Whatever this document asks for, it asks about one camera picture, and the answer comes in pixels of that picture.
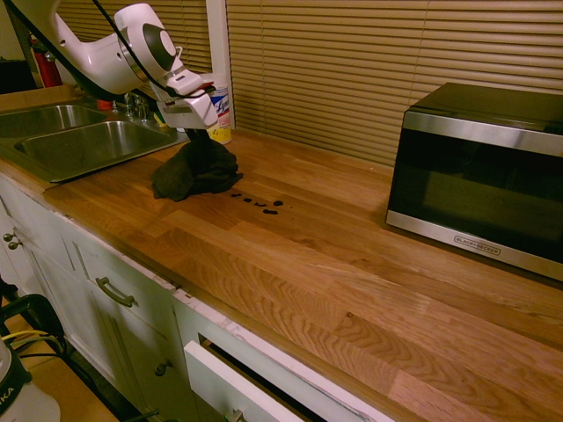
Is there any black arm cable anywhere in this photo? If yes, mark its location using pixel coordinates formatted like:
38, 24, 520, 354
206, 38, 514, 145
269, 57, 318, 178
91, 0, 216, 100

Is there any dark background appliance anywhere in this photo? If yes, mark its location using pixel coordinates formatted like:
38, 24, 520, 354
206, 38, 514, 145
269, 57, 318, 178
0, 56, 37, 95

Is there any white kitchen cabinet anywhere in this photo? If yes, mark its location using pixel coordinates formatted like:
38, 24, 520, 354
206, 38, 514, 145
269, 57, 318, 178
0, 171, 397, 422

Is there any stainless steel double sink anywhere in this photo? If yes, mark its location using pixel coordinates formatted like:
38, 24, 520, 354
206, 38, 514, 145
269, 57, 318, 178
0, 104, 190, 185

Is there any yellow cable bundle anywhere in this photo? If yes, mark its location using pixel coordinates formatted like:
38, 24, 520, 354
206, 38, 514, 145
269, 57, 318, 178
0, 329, 61, 355

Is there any wide beige window blind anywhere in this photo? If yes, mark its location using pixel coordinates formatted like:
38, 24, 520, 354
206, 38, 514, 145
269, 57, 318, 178
225, 0, 563, 169

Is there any black stand frame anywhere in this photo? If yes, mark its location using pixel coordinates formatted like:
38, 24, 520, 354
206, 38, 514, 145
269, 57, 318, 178
0, 274, 69, 357

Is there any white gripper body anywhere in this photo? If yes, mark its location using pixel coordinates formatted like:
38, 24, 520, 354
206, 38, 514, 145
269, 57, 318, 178
156, 91, 220, 131

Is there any white Franka-labelled device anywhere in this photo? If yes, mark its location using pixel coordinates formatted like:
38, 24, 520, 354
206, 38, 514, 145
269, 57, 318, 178
0, 338, 62, 422

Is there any dark grey cloth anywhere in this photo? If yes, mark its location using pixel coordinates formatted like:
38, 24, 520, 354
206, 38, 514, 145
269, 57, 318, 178
150, 127, 245, 203

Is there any red fire extinguisher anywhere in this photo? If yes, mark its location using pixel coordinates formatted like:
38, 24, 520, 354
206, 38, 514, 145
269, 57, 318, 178
29, 37, 64, 90

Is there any open white drawer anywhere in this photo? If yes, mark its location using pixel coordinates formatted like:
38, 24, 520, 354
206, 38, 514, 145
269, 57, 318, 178
183, 334, 335, 422

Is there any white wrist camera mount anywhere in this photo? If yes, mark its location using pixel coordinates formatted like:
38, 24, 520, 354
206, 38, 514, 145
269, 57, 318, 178
163, 69, 217, 99

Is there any metal bar drawer handle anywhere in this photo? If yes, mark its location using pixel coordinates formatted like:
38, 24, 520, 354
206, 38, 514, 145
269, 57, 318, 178
95, 276, 136, 309

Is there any Lysol wipes canister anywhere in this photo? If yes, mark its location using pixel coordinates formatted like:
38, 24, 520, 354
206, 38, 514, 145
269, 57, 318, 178
205, 73, 234, 146

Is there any black steel Black+Decker microwave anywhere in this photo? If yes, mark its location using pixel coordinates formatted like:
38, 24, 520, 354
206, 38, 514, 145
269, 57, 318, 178
385, 82, 563, 283

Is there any chrome faucet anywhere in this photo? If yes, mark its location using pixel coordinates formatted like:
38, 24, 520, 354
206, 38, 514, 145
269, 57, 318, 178
112, 91, 153, 124

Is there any white window frame post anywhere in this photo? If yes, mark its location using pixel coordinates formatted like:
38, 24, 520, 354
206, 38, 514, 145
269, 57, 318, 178
205, 0, 237, 131

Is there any narrow beige window blind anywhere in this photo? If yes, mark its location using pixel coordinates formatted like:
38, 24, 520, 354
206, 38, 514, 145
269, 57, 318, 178
55, 0, 214, 76

